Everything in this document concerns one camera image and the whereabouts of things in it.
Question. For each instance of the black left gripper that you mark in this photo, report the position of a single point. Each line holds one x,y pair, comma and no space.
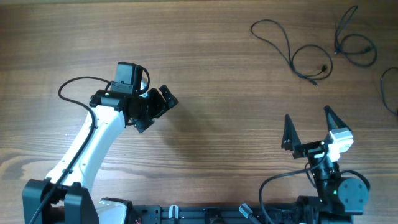
159,106

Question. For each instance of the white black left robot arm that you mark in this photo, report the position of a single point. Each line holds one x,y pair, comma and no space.
64,196

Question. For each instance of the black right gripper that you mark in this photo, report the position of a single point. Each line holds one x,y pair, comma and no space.
310,149

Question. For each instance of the black aluminium base frame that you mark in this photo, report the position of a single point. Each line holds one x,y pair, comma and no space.
273,213

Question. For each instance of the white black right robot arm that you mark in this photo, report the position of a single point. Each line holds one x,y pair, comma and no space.
342,194

